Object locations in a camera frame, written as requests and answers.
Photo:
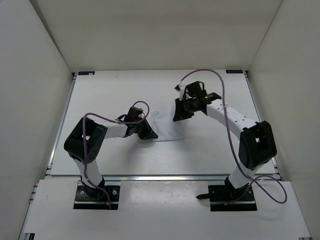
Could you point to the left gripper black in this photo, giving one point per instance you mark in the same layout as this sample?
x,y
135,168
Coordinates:
x,y
148,133

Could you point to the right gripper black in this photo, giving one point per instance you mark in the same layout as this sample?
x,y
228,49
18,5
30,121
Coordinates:
x,y
180,115

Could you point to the white skirt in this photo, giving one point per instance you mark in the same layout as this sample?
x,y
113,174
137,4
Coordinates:
x,y
166,129

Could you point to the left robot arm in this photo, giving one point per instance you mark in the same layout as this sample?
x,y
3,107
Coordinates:
x,y
86,139

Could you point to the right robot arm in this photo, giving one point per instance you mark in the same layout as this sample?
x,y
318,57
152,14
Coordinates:
x,y
256,140

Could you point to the right blue corner label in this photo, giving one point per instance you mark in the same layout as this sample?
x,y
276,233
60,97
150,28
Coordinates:
x,y
234,71

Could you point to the blue corner label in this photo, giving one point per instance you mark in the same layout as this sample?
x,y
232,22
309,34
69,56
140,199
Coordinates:
x,y
86,73
234,71

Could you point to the left blue corner label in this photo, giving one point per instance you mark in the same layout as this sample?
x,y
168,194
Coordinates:
x,y
86,73

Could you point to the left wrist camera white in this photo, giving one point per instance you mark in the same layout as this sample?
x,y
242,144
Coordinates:
x,y
141,113

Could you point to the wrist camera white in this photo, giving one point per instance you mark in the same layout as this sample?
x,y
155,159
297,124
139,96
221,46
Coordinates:
x,y
182,90
141,113

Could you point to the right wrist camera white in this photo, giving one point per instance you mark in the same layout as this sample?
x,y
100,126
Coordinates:
x,y
182,90

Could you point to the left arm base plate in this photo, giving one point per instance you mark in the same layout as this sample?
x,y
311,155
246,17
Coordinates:
x,y
87,199

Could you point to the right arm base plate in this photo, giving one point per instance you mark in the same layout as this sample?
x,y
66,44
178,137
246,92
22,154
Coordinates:
x,y
221,199

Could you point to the aluminium front rail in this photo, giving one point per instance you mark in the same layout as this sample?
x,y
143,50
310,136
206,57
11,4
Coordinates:
x,y
162,178

